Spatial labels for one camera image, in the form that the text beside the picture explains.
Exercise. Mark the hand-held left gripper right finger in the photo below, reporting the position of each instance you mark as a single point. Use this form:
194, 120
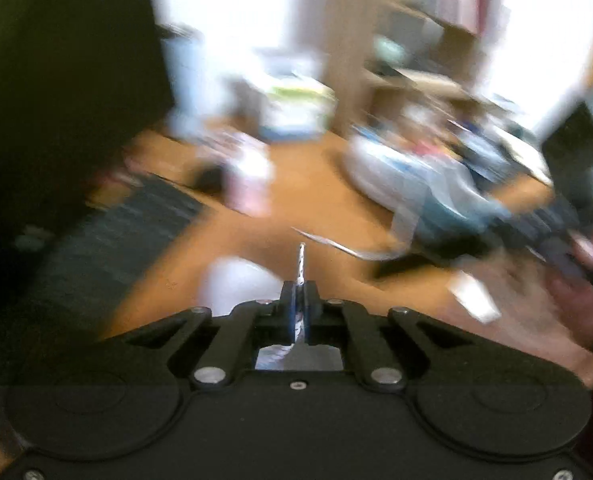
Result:
309, 310

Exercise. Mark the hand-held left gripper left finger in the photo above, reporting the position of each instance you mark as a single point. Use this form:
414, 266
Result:
291, 310

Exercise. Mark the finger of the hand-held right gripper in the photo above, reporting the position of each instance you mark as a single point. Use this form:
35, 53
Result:
506, 232

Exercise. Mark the white blue sneaker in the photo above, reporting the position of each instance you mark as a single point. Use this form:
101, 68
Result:
406, 180
236, 280

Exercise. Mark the white pink plastic bottle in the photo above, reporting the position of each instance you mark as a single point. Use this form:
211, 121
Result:
249, 175

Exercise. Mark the black computer mouse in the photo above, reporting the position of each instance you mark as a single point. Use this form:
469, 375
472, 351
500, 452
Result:
209, 177

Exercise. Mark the black keyboard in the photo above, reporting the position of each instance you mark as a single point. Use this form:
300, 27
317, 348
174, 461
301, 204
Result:
126, 230

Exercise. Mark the white blue medicine box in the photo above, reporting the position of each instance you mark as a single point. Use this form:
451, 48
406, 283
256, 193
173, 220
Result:
296, 110

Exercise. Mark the wooden desk shelf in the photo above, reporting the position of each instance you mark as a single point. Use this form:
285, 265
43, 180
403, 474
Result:
411, 50

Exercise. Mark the light blue water bottle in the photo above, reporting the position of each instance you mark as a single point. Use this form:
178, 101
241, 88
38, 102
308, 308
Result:
182, 85

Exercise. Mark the black curved monitor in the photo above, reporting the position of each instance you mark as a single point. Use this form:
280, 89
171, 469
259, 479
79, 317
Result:
61, 85

